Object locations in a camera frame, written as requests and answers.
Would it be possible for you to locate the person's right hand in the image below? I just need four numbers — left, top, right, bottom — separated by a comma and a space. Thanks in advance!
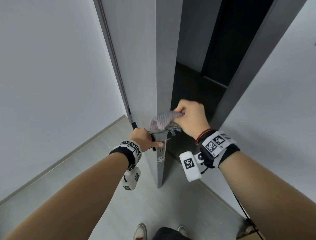
172, 99, 212, 140

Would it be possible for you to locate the person's left hand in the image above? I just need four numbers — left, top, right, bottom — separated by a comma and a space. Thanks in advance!
129, 128, 164, 153

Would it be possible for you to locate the black door handle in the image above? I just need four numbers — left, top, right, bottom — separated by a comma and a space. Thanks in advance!
131, 122, 156, 152

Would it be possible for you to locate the grey cleaning cloth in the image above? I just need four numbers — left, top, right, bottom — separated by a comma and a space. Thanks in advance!
148, 110, 185, 136

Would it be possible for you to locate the dark grey door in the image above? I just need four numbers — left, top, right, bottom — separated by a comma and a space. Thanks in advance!
98, 0, 183, 189

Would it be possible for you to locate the person's right forearm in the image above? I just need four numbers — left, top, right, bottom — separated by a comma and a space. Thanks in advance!
219, 151, 316, 240

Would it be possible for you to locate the person's left forearm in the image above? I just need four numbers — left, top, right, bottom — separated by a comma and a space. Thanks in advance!
5, 153, 129, 240

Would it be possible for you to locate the left wristband with markers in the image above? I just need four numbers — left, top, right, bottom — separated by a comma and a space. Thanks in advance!
109, 140, 143, 171

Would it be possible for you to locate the wristband with markers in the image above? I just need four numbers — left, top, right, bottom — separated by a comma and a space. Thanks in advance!
109, 140, 143, 171
198, 130, 240, 168

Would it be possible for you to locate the right wristband with markers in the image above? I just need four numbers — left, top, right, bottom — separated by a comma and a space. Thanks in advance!
198, 130, 240, 168

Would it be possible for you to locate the white marker cube on wrist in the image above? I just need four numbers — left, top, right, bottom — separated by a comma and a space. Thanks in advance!
121, 166, 141, 191

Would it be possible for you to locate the white and red left shoe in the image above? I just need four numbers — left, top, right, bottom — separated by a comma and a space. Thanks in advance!
133, 224, 147, 240

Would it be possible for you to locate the black shirt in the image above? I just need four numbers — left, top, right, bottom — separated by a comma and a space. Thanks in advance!
152, 227, 192, 240

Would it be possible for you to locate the brown cardboard sheet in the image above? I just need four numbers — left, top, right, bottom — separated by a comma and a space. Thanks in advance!
236, 219, 266, 240

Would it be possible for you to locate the red string bracelet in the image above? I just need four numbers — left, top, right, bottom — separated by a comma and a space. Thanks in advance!
195, 128, 213, 146

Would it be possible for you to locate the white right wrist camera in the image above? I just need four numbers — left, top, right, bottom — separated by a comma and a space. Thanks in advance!
179, 151, 205, 183

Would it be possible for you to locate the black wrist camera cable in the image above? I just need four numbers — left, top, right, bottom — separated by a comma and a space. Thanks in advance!
232, 190, 265, 240

